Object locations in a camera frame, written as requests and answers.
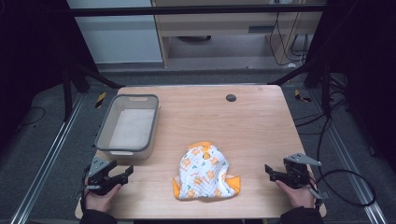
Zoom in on aluminium floor rail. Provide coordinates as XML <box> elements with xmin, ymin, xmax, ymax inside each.
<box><xmin>10</xmin><ymin>92</ymin><xmax>86</xmax><ymax>224</ymax></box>
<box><xmin>307</xmin><ymin>88</ymin><xmax>389</xmax><ymax>224</ymax></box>

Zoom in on black hanging desk cables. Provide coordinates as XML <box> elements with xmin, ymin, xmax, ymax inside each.
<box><xmin>268</xmin><ymin>11</ymin><xmax>310</xmax><ymax>67</ymax></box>

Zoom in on thin black floor cable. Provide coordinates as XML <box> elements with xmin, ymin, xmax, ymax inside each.
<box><xmin>17</xmin><ymin>105</ymin><xmax>47</xmax><ymax>129</ymax></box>

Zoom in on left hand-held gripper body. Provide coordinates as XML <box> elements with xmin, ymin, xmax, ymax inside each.
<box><xmin>84</xmin><ymin>156</ymin><xmax>122</xmax><ymax>197</ymax></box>

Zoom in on light wooden desk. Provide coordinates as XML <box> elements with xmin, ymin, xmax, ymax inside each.
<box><xmin>151</xmin><ymin>0</ymin><xmax>328</xmax><ymax>68</ymax></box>

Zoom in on yellow black floor tape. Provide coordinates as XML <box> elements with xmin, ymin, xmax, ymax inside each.
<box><xmin>94</xmin><ymin>91</ymin><xmax>107</xmax><ymax>109</ymax></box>
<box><xmin>293</xmin><ymin>89</ymin><xmax>312</xmax><ymax>104</ymax></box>

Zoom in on black metal crossbar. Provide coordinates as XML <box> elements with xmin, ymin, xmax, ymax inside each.
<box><xmin>66</xmin><ymin>5</ymin><xmax>328</xmax><ymax>18</ymax></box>

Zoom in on person's right hand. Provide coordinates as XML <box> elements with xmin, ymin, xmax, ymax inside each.
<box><xmin>275</xmin><ymin>179</ymin><xmax>316</xmax><ymax>209</ymax></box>

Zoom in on person's left hand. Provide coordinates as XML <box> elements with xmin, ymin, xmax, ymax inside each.
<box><xmin>83</xmin><ymin>184</ymin><xmax>122</xmax><ymax>213</ymax></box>

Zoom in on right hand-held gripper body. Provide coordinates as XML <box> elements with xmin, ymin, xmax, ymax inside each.
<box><xmin>281</xmin><ymin>152</ymin><xmax>322</xmax><ymax>189</ymax></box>

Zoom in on black metal stand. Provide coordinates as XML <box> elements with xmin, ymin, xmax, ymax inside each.
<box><xmin>268</xmin><ymin>59</ymin><xmax>347</xmax><ymax>119</ymax></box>
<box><xmin>60</xmin><ymin>59</ymin><xmax>125</xmax><ymax>123</ymax></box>

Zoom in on black floor cables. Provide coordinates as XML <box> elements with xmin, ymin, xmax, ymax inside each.
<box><xmin>293</xmin><ymin>78</ymin><xmax>353</xmax><ymax>175</ymax></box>

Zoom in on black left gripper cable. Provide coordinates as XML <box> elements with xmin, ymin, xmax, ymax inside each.
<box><xmin>79</xmin><ymin>166</ymin><xmax>91</xmax><ymax>213</ymax></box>

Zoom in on white basket with grey rim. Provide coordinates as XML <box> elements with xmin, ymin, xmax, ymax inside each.
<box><xmin>94</xmin><ymin>93</ymin><xmax>161</xmax><ymax>161</ymax></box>

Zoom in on white cabinet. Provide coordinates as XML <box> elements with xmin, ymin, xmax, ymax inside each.
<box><xmin>66</xmin><ymin>0</ymin><xmax>164</xmax><ymax>65</ymax></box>

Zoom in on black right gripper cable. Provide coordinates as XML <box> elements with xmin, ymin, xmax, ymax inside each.
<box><xmin>309</xmin><ymin>169</ymin><xmax>376</xmax><ymax>208</ymax></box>

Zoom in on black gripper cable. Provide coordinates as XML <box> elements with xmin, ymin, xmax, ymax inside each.
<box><xmin>79</xmin><ymin>166</ymin><xmax>91</xmax><ymax>213</ymax></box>
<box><xmin>309</xmin><ymin>169</ymin><xmax>376</xmax><ymax>208</ymax></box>

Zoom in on white orange printed baby garment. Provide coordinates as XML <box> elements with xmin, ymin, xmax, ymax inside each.
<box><xmin>172</xmin><ymin>141</ymin><xmax>242</xmax><ymax>202</ymax></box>

